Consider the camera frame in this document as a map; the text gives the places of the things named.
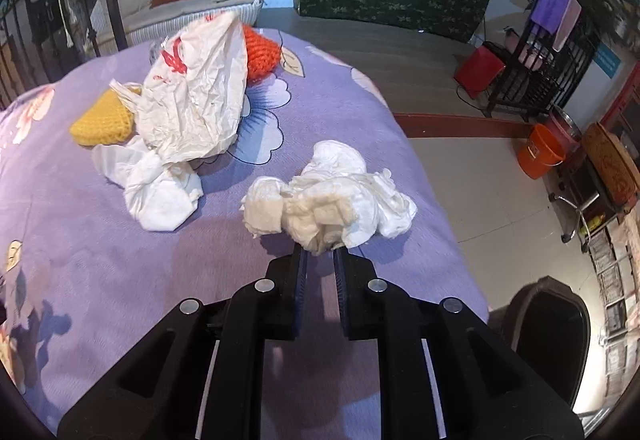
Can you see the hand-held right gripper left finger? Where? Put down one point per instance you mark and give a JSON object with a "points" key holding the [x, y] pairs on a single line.
{"points": [[300, 292]]}

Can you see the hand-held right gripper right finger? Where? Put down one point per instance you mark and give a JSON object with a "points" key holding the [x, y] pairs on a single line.
{"points": [[342, 292]]}

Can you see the large white tissue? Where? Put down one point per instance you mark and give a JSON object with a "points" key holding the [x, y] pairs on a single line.
{"points": [[330, 200]]}

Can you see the black trash bin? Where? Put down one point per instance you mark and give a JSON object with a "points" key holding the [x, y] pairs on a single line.
{"points": [[545, 345]]}

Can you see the white red-print paper bag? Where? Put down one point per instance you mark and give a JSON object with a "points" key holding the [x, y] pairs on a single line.
{"points": [[200, 84]]}

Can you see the orange foam fruit net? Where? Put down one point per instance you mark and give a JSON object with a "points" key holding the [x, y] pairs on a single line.
{"points": [[261, 52]]}

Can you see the yellow foam fruit net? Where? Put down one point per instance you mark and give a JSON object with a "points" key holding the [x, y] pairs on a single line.
{"points": [[100, 122]]}

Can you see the purple floral printed blanket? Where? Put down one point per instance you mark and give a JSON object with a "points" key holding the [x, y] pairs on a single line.
{"points": [[100, 280]]}

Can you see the orange bucket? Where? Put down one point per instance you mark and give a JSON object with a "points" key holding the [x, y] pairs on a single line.
{"points": [[540, 152]]}

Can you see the chrome stool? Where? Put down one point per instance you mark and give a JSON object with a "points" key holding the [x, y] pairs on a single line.
{"points": [[580, 215]]}

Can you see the red bag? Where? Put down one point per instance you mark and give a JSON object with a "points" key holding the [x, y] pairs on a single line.
{"points": [[479, 72]]}

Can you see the yellow bottle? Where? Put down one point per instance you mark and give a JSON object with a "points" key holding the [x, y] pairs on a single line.
{"points": [[594, 222]]}

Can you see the white storage shelf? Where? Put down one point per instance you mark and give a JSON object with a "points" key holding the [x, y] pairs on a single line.
{"points": [[612, 300]]}

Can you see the pink basin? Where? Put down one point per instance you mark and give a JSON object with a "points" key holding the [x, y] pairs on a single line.
{"points": [[567, 129]]}

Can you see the black iron chair rack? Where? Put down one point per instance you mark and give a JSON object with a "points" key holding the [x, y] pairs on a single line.
{"points": [[530, 74]]}

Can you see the brown patterned box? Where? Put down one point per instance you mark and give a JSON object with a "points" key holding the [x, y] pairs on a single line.
{"points": [[612, 164]]}

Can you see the pink towel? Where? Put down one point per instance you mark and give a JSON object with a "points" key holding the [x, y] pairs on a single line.
{"points": [[567, 24]]}

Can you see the purple towel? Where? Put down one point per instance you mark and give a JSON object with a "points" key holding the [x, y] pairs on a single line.
{"points": [[550, 2]]}

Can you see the blue wall sign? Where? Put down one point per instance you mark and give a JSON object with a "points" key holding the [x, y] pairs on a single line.
{"points": [[607, 59]]}

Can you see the black iron bed frame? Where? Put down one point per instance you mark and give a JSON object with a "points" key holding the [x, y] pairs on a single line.
{"points": [[30, 19]]}

